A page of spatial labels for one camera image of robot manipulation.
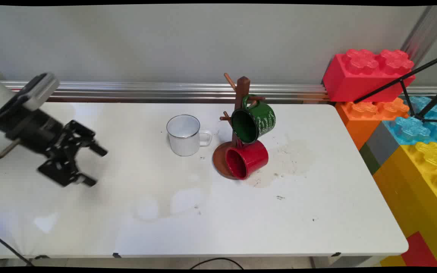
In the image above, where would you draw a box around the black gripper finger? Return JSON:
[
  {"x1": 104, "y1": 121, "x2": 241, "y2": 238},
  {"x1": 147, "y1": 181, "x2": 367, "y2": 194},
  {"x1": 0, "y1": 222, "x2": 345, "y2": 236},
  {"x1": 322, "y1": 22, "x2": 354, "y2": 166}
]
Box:
[
  {"x1": 65, "y1": 120, "x2": 108, "y2": 157},
  {"x1": 38, "y1": 150, "x2": 97, "y2": 187}
]

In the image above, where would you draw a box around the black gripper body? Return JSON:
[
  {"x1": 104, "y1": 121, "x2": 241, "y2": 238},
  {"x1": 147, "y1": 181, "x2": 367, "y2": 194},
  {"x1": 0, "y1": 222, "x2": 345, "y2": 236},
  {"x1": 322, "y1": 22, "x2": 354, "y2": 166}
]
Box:
[{"x1": 0, "y1": 107, "x2": 69, "y2": 156}]

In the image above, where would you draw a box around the green enamel mug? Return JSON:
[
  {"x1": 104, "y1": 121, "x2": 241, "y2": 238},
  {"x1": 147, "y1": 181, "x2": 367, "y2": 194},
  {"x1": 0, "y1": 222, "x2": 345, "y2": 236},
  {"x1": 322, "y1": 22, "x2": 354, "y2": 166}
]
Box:
[{"x1": 230, "y1": 94, "x2": 276, "y2": 144}]

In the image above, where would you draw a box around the white enamel mug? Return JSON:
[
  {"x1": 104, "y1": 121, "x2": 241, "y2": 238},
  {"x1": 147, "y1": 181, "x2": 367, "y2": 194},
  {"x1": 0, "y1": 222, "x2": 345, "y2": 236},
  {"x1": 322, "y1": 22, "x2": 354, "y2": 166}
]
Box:
[{"x1": 167, "y1": 115, "x2": 213, "y2": 157}]

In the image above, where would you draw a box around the brown wooden mug tree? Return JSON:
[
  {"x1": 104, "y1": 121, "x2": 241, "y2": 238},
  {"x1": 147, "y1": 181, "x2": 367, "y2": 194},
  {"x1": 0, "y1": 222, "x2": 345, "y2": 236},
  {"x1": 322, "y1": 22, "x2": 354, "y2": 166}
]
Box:
[{"x1": 212, "y1": 73, "x2": 266, "y2": 180}]

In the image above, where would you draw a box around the red enamel mug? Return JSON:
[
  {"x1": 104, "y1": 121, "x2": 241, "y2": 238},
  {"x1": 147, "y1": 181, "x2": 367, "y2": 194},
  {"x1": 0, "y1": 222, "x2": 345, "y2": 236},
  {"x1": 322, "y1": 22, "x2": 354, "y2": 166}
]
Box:
[{"x1": 225, "y1": 140, "x2": 269, "y2": 180}]

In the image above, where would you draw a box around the orange toy block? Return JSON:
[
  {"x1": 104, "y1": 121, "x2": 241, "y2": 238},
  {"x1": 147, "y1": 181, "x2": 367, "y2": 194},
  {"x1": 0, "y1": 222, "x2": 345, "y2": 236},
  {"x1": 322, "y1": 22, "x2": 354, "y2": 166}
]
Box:
[{"x1": 335, "y1": 97, "x2": 410, "y2": 150}]

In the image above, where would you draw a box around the large red toy block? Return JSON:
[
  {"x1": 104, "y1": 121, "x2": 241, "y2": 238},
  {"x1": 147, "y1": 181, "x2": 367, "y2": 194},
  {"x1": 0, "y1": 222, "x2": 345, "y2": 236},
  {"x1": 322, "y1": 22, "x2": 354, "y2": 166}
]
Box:
[{"x1": 322, "y1": 49, "x2": 416, "y2": 103}]

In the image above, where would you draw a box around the dark green toy block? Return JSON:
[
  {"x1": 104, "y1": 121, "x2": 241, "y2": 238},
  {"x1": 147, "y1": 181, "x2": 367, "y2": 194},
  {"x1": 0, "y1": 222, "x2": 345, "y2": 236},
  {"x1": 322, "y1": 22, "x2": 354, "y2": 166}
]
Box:
[{"x1": 359, "y1": 143, "x2": 381, "y2": 176}]

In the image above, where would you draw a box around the grey toy block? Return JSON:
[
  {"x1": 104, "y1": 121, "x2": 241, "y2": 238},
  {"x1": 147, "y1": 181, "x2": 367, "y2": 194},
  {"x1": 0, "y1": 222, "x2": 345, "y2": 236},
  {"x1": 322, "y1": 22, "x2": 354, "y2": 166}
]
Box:
[{"x1": 366, "y1": 121, "x2": 401, "y2": 165}]

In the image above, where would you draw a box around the black tripod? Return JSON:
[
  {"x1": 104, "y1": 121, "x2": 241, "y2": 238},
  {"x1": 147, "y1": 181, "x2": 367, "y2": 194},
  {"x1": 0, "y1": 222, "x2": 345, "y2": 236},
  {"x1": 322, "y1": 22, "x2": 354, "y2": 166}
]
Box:
[{"x1": 353, "y1": 51, "x2": 437, "y2": 124}]

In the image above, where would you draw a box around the blue toy block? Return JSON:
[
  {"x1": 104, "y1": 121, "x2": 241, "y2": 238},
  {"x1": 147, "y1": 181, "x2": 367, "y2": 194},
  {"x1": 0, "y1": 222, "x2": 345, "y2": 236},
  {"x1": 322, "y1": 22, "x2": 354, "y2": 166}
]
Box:
[{"x1": 384, "y1": 95, "x2": 437, "y2": 146}]

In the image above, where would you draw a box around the yellow toy block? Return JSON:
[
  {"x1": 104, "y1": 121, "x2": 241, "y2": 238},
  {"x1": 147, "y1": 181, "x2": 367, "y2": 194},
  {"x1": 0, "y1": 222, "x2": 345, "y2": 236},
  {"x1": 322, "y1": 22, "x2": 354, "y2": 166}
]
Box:
[{"x1": 372, "y1": 141, "x2": 437, "y2": 268}]

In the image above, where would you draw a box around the small red toy block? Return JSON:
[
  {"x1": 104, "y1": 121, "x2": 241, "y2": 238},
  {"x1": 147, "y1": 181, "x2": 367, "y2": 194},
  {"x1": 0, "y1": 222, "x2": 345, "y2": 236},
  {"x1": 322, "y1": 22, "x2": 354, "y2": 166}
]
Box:
[{"x1": 401, "y1": 231, "x2": 437, "y2": 268}]

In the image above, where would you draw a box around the slanted aluminium profile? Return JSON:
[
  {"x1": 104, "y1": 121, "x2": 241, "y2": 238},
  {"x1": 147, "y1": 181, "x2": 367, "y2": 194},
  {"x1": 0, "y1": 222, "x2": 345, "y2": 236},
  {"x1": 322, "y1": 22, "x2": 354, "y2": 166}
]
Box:
[{"x1": 401, "y1": 6, "x2": 437, "y2": 58}]

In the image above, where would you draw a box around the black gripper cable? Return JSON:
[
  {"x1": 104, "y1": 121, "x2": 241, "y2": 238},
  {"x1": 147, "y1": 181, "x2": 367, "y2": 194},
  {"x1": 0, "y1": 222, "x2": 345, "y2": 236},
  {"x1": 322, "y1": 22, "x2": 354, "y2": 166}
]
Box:
[{"x1": 0, "y1": 140, "x2": 20, "y2": 166}]

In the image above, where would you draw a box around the horizontal aluminium rail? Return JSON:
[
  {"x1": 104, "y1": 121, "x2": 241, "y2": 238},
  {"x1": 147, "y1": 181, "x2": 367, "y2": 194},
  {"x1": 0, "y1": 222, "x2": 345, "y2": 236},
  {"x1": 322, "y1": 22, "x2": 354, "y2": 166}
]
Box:
[{"x1": 0, "y1": 81, "x2": 437, "y2": 104}]

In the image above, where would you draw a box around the thin black table cable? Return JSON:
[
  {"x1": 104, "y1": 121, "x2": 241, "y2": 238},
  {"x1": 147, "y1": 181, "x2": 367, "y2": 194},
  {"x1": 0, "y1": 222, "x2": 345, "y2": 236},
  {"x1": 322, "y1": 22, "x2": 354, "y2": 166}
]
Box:
[{"x1": 0, "y1": 229, "x2": 34, "y2": 267}]

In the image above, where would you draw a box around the black floor cable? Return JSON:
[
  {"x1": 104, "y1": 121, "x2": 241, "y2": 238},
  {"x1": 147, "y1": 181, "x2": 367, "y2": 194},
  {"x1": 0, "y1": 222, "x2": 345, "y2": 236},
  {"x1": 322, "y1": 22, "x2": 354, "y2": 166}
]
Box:
[{"x1": 190, "y1": 257, "x2": 244, "y2": 270}]

